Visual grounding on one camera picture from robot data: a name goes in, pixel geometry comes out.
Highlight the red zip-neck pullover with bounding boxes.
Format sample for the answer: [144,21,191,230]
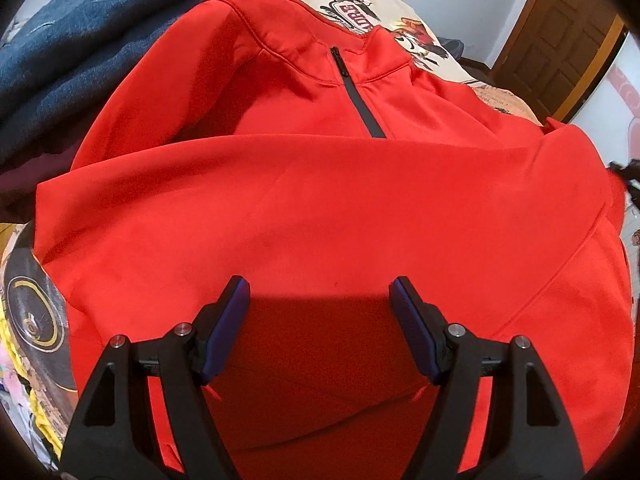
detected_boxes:
[32,0,633,480]

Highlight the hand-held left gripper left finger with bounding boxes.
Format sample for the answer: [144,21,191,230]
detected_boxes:
[59,275,251,480]

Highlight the dark blue knit sweater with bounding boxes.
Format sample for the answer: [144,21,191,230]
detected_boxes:
[0,0,223,136]

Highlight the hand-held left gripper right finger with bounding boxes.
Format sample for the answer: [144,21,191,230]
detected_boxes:
[389,275,586,480]

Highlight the brown wooden door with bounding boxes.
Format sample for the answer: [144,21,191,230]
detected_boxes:
[492,0,628,123]

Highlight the maroon garment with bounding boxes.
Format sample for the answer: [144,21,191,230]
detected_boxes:
[0,130,93,223]

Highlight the dark grey cloth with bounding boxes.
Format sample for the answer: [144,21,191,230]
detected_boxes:
[437,37,467,59]

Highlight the printed blanket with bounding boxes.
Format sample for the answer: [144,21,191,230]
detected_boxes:
[0,0,640,466]

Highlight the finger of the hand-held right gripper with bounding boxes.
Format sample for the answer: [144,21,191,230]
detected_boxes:
[606,159,640,185]

